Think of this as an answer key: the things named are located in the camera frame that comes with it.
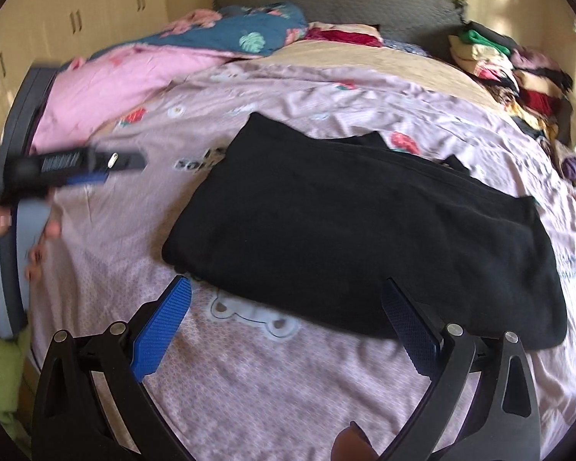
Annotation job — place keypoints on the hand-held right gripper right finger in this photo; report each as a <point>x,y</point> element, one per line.
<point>410,326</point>

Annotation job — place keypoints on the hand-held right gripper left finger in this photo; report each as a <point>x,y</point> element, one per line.
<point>163,326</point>

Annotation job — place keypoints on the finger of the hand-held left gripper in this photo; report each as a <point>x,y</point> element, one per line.
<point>91,162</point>

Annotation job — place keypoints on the black garment with orange cuffs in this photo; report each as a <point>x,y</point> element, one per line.
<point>341,230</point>

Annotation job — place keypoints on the person's left forearm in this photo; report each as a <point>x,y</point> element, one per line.
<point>0,374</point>

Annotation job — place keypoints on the pile of folded clothes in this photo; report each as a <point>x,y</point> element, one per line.
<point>513,72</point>

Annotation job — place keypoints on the pink quilt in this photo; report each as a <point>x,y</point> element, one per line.
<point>125,81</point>

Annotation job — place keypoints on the lilac printed bed sheet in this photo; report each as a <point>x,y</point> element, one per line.
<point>269,394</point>

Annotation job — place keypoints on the cream wardrobe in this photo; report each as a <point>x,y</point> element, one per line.
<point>101,9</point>

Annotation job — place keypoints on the dark blue leaf-print cushion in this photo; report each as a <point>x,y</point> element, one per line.
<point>264,29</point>

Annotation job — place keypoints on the purple crumpled cloth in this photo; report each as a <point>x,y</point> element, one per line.
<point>572,168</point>

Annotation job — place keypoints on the beige bed mat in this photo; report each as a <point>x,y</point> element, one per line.
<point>389,65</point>

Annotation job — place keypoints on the blue patterned pillow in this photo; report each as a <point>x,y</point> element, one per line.
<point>405,47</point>

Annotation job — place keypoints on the red cloth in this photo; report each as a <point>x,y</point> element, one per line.
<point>345,36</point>

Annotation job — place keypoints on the grey padded headboard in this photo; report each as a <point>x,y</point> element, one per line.
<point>341,0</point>

